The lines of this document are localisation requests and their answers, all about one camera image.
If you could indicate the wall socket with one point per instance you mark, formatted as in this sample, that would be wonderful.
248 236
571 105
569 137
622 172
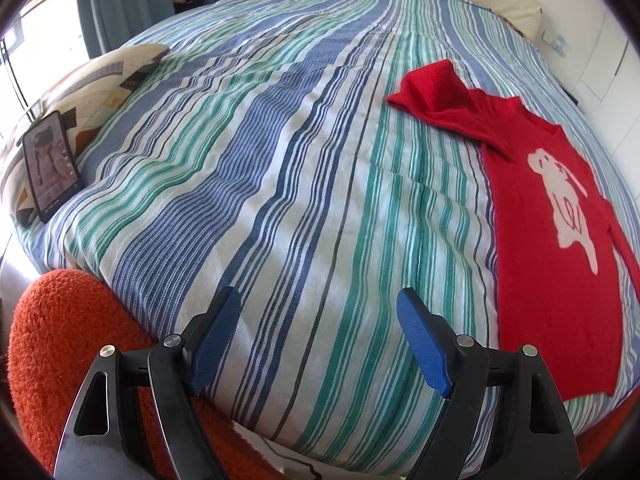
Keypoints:
556 41

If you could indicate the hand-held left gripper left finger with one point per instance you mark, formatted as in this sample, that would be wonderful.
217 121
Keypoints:
214 336

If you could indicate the patterned geometric pillow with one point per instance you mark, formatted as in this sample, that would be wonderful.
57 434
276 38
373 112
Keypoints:
75 110

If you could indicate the red sweater with white dog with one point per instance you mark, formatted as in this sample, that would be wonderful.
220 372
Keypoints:
545 220

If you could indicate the black smartphone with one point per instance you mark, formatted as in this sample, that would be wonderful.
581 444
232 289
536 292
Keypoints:
51 165

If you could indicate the striped blue green bedspread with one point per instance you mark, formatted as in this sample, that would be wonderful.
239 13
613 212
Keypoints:
300 200

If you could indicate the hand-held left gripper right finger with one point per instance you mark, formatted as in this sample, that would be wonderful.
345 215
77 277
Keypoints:
425 345

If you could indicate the white cabinet doors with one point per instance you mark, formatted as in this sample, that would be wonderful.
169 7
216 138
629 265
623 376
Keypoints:
607 55

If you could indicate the blue curtain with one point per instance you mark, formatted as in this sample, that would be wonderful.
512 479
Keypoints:
120 0

